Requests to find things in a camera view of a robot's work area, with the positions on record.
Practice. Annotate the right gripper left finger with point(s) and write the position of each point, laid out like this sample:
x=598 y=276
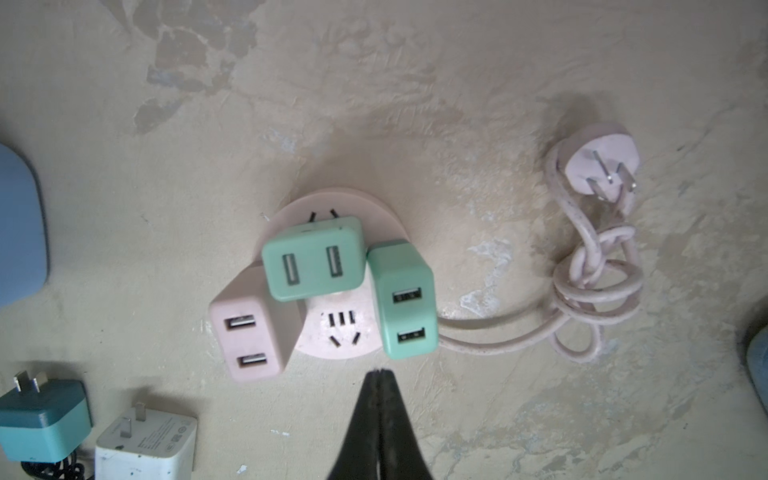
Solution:
x=359 y=454

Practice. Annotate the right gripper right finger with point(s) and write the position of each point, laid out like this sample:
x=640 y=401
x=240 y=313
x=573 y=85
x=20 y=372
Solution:
x=400 y=457

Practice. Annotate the pink plug adapter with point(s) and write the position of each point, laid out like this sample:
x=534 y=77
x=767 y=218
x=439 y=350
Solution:
x=257 y=334

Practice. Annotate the light green plug adapter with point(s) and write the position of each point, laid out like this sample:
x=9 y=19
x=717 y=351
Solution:
x=315 y=259

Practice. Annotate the teal plug adapter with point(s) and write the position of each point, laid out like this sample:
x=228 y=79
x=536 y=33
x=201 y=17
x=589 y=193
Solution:
x=43 y=420

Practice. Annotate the pink round power strip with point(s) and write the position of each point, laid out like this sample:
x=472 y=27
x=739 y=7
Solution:
x=342 y=325

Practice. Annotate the blue square power strip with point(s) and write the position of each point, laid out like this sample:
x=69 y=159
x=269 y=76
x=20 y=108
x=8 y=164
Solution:
x=24 y=253

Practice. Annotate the white square plug adapter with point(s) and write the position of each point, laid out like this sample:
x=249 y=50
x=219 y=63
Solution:
x=145 y=443

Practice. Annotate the blue grey oval pad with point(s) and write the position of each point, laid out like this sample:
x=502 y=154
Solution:
x=756 y=364

